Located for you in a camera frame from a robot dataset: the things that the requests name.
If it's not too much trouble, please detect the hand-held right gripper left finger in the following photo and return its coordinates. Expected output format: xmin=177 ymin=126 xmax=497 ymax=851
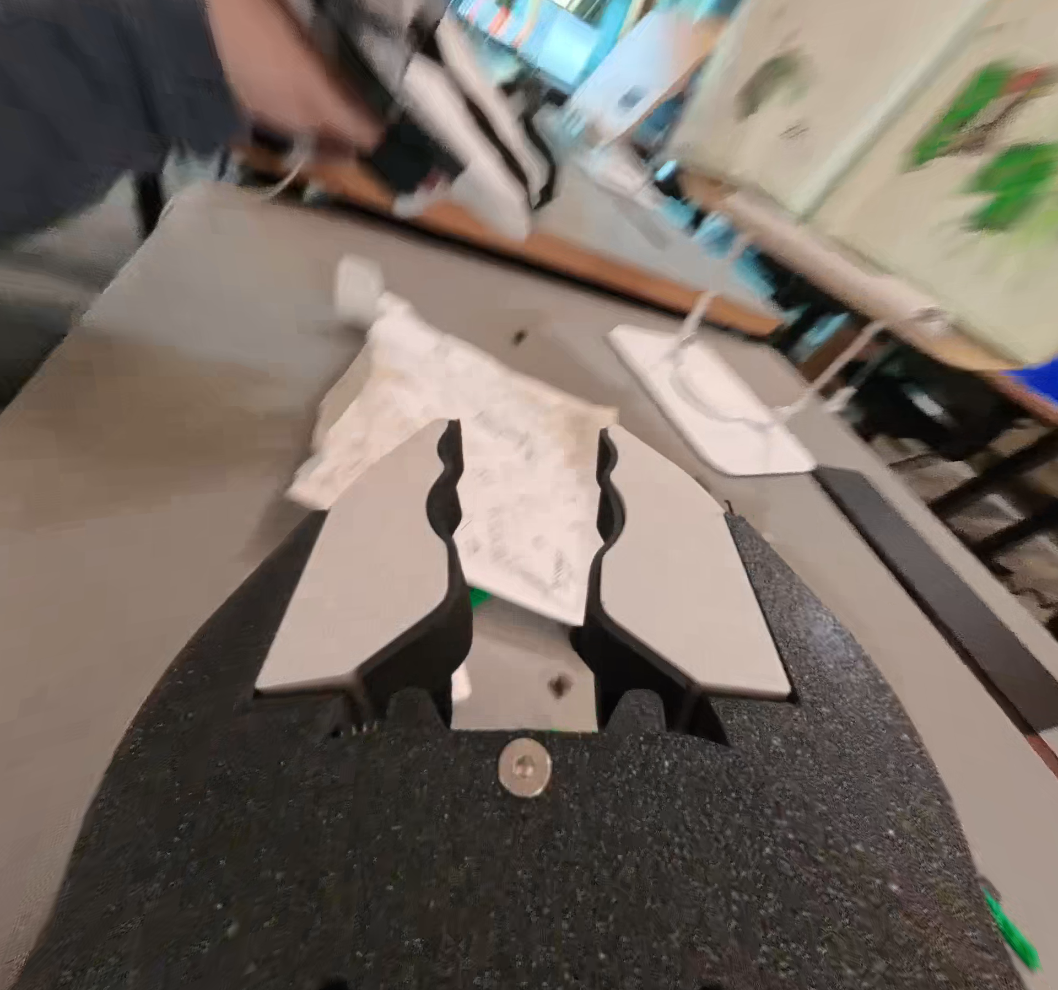
xmin=255 ymin=418 xmax=474 ymax=702

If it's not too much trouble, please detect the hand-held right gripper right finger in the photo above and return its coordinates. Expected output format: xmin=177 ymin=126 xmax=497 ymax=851
xmin=570 ymin=427 xmax=795 ymax=728

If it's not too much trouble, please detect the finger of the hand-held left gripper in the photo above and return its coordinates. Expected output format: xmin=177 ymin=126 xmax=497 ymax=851
xmin=438 ymin=14 xmax=557 ymax=211
xmin=393 ymin=64 xmax=532 ymax=243

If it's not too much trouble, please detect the white paper bag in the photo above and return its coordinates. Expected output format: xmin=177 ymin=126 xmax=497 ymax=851
xmin=285 ymin=254 xmax=621 ymax=629

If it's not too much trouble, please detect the person's left forearm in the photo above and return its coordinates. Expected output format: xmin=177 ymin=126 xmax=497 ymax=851
xmin=0 ymin=0 xmax=253 ymax=243

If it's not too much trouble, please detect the grey desk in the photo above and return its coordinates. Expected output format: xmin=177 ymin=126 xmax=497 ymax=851
xmin=0 ymin=180 xmax=1058 ymax=990

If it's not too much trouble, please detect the person's left hand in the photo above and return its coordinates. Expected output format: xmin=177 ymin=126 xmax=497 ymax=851
xmin=198 ymin=0 xmax=388 ymax=154

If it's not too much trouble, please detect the wooden table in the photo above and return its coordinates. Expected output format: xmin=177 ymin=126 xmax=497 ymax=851
xmin=231 ymin=138 xmax=1058 ymax=429

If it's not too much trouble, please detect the white book stand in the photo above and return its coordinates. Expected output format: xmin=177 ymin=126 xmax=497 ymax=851
xmin=607 ymin=287 xmax=947 ymax=478

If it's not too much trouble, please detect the brick instruction booklet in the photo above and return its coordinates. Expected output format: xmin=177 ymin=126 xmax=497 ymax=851
xmin=668 ymin=0 xmax=1058 ymax=367

